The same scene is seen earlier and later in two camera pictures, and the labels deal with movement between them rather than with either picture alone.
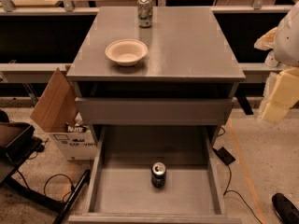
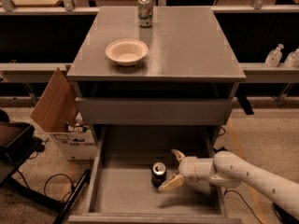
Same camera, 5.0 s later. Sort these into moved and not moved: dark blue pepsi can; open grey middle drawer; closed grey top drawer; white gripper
Moved: white gripper
Not moved: open grey middle drawer; closed grey top drawer; dark blue pepsi can
